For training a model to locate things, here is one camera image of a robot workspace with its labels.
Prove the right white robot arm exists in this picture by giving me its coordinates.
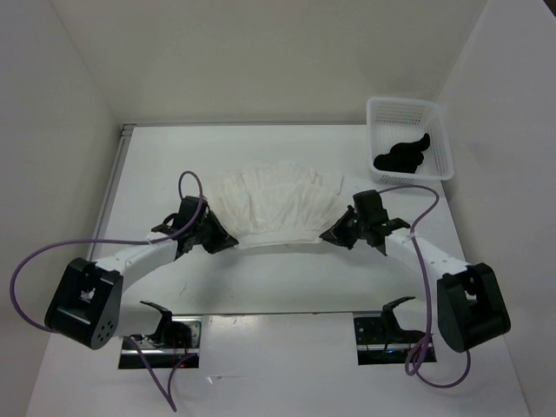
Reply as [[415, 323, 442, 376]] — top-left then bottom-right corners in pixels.
[[321, 190, 511, 353]]

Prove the white skirt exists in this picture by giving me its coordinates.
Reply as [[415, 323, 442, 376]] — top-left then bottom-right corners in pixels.
[[203, 161, 346, 249]]

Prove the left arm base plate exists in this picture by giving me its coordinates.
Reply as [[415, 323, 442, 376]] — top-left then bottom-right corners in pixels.
[[118, 315, 202, 369]]

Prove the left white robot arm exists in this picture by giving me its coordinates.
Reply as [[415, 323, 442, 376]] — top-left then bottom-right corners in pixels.
[[44, 196, 238, 350]]

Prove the white plastic basket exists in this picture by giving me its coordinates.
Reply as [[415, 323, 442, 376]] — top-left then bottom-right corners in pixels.
[[367, 97, 454, 185]]

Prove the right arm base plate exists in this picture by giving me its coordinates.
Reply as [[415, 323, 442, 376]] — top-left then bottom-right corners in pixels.
[[353, 313, 424, 366]]

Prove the black skirt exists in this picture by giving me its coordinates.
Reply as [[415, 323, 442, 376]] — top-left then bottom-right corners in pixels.
[[374, 133, 431, 174]]

